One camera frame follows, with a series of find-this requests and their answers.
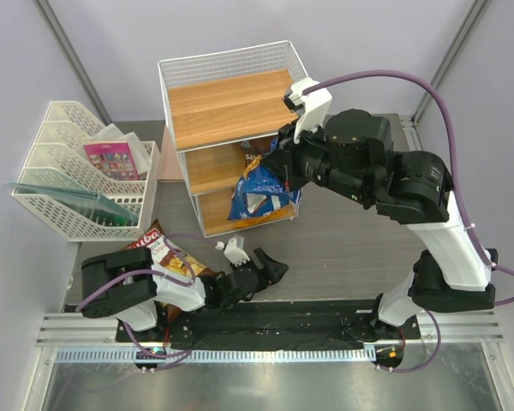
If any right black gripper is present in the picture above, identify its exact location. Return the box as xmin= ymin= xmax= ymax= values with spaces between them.
xmin=260 ymin=116 xmax=371 ymax=207

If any brown Kettle sea salt bag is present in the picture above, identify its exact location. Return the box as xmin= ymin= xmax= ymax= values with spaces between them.
xmin=240 ymin=136 xmax=278 ymax=174

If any blue Doritos chips bag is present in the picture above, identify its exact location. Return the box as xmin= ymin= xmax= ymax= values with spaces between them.
xmin=228 ymin=156 xmax=302 ymax=221

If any white wire shelf rack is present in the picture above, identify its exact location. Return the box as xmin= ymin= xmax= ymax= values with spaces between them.
xmin=158 ymin=40 xmax=308 ymax=237

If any orange honey dijon chips bag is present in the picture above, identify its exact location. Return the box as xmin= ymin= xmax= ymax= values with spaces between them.
xmin=234 ymin=204 xmax=296 ymax=229

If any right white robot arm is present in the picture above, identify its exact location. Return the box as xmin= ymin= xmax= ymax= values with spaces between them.
xmin=260 ymin=110 xmax=495 ymax=342

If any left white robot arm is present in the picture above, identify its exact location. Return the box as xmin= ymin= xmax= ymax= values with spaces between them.
xmin=75 ymin=242 xmax=289 ymax=342

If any top wooden shelf board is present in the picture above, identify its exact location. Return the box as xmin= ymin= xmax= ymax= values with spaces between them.
xmin=168 ymin=68 xmax=295 ymax=151

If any brown Chuba cassava chips bag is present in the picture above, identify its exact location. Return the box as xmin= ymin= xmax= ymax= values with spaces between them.
xmin=126 ymin=218 xmax=224 ymax=322

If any black base mat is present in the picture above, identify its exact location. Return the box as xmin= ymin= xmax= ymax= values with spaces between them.
xmin=115 ymin=299 xmax=421 ymax=350

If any pink flat board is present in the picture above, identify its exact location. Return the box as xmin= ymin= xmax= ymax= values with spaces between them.
xmin=157 ymin=127 xmax=184 ymax=182

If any pink sticker booklet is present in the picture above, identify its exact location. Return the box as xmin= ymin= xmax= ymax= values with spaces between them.
xmin=83 ymin=141 xmax=139 ymax=181

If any green translucent folder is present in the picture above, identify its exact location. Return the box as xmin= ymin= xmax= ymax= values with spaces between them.
xmin=9 ymin=182 xmax=139 ymax=227

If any white plastic file organizer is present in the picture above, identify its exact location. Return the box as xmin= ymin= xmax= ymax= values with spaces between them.
xmin=12 ymin=101 xmax=159 ymax=242

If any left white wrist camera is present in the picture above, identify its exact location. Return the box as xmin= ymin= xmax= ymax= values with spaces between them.
xmin=215 ymin=235 xmax=250 ymax=267

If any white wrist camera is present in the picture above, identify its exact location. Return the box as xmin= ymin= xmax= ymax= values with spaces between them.
xmin=215 ymin=235 xmax=250 ymax=267
xmin=284 ymin=77 xmax=332 ymax=144

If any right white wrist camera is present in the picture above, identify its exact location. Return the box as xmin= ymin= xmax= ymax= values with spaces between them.
xmin=284 ymin=77 xmax=332 ymax=144

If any white slotted cable duct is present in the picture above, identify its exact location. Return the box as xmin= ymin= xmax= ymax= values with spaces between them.
xmin=55 ymin=346 xmax=376 ymax=364

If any right aluminium frame post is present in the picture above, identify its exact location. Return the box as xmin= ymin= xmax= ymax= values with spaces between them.
xmin=410 ymin=0 xmax=493 ymax=123

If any aluminium frame post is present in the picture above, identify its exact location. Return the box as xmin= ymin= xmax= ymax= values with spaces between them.
xmin=410 ymin=0 xmax=493 ymax=123
xmin=33 ymin=0 xmax=111 ymax=125

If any left aluminium frame post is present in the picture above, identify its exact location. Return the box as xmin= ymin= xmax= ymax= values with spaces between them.
xmin=33 ymin=0 xmax=111 ymax=125

